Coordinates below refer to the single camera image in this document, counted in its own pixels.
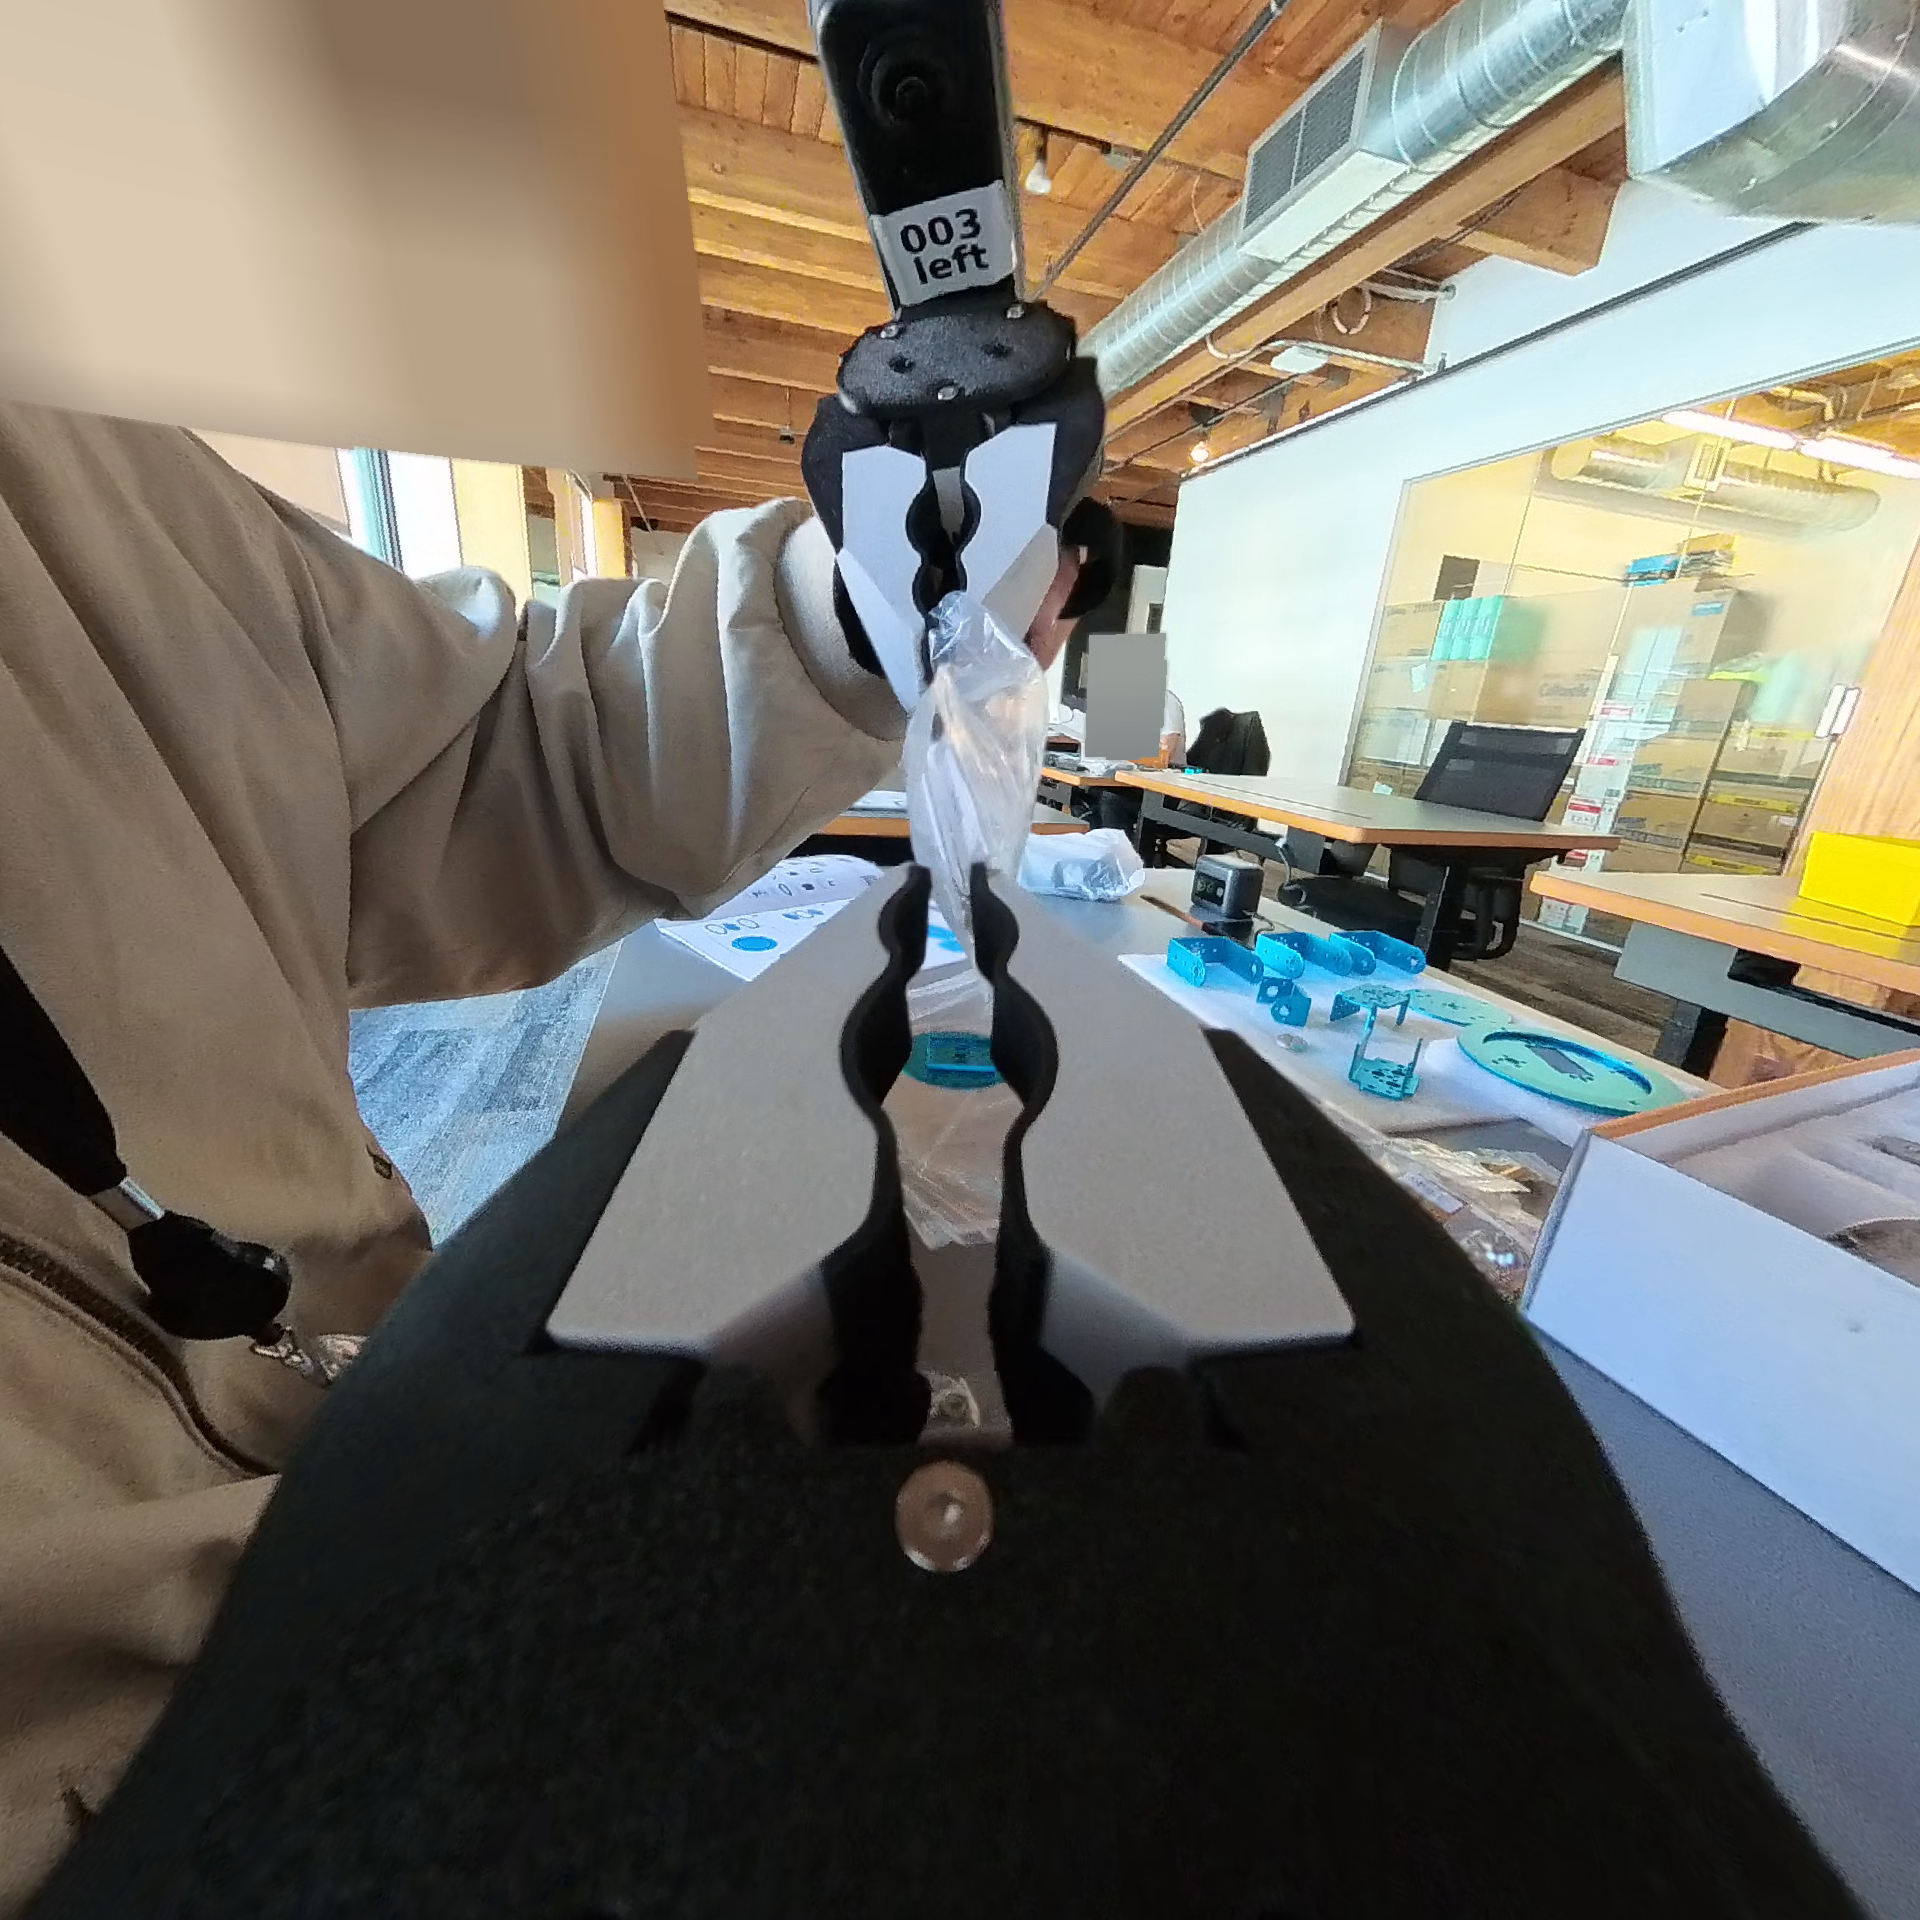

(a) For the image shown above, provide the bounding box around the white foam sheet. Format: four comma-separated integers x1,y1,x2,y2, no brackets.
1117,931,1711,1133

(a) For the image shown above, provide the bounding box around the yellow bin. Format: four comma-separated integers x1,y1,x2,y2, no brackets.
1797,831,1920,929

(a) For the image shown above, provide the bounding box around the grey office desk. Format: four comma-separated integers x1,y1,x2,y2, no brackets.
1117,769,1622,962
1529,867,1920,1088
809,802,1088,842

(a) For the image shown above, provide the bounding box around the silver ventilation duct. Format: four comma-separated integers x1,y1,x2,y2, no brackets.
1079,0,1920,396

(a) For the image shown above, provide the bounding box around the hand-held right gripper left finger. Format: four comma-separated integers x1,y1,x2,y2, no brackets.
544,867,940,1449

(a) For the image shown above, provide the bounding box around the orange and white box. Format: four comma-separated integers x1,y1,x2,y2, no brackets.
1521,1049,1920,1596

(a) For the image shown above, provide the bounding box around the blue ring-shaped plate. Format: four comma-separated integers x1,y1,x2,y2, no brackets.
1452,1019,1694,1116

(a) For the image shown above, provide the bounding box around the assembly guide booklet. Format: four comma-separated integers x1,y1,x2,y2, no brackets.
660,856,976,985

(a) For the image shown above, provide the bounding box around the stack of labelled cartons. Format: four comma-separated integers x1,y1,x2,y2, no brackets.
1350,555,1824,881

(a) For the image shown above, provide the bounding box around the person's left hand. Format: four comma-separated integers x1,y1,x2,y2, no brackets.
1031,540,1088,669

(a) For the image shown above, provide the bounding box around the clear plastic bag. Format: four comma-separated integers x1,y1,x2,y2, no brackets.
885,960,1052,1248

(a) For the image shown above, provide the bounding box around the glass partition wall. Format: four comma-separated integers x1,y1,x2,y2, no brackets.
1342,353,1920,888

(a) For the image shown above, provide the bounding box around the small labelled clear zip bag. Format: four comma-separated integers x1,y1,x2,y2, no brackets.
900,591,1056,977

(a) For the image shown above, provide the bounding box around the zip bag of brass standoffs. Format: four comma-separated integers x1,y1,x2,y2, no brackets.
1380,1141,1568,1216

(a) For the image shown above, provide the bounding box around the white plastic bag bundle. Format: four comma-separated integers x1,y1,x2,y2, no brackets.
1036,828,1150,904

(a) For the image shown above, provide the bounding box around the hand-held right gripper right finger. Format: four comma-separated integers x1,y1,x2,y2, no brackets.
959,863,1360,1449

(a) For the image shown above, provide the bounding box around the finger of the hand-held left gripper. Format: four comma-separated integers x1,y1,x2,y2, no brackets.
937,424,1062,666
831,442,941,711

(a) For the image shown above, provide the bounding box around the wooden pillar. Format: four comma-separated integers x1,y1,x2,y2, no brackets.
1709,533,1920,1088

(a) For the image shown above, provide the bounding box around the person's left forearm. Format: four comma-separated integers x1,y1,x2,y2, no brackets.
335,496,916,1008

